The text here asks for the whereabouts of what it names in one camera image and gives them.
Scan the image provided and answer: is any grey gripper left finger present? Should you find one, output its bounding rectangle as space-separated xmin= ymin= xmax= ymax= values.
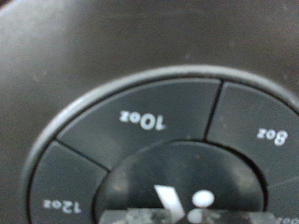
xmin=98 ymin=208 xmax=176 ymax=224

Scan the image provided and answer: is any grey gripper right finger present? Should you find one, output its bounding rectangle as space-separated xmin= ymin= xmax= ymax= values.
xmin=186 ymin=208 xmax=278 ymax=224

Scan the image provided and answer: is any black Keurig coffee machine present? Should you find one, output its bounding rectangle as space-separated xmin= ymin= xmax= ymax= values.
xmin=0 ymin=0 xmax=299 ymax=224

